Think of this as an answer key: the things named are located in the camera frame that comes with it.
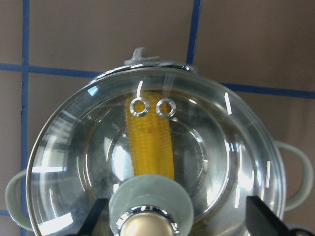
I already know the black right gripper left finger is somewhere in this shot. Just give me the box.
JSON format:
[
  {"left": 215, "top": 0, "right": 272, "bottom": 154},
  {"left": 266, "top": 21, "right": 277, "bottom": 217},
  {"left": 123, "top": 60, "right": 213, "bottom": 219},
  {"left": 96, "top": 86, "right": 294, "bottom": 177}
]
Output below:
[{"left": 71, "top": 198, "right": 108, "bottom": 236}]

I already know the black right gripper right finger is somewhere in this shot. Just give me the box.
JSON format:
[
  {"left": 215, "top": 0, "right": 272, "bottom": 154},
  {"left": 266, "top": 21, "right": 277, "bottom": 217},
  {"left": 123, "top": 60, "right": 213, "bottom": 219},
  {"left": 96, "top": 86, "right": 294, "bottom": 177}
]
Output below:
[{"left": 246, "top": 196, "right": 314, "bottom": 236}]

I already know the glass pot lid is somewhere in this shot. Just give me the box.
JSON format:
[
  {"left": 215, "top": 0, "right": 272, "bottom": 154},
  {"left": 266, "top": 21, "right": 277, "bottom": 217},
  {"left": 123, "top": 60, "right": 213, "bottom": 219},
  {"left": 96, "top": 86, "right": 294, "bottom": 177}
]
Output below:
[{"left": 26, "top": 66, "right": 284, "bottom": 236}]

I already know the yellow corn cob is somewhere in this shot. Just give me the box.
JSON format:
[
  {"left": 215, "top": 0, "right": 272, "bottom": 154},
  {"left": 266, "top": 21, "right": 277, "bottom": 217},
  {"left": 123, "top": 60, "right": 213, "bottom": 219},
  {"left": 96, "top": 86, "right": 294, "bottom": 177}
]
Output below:
[{"left": 124, "top": 92, "right": 175, "bottom": 180}]

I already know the pale green steel pot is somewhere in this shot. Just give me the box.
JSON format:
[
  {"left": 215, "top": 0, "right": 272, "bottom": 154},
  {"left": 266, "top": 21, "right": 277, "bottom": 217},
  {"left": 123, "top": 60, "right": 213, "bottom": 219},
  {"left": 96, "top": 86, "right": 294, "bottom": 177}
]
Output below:
[{"left": 4, "top": 47, "right": 314, "bottom": 236}]

